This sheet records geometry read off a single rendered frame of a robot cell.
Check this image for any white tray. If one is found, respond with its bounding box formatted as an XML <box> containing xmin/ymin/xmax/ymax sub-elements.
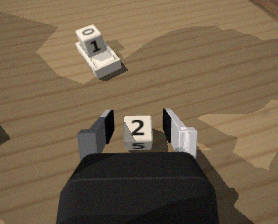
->
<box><xmin>75</xmin><ymin>40</ymin><xmax>122</xmax><ymax>79</ymax></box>

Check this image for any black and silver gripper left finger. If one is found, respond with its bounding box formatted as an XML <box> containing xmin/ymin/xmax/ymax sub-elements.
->
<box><xmin>77</xmin><ymin>110</ymin><xmax>115</xmax><ymax>162</ymax></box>

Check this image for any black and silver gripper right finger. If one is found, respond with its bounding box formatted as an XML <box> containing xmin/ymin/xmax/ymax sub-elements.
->
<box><xmin>163</xmin><ymin>108</ymin><xmax>198</xmax><ymax>160</ymax></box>

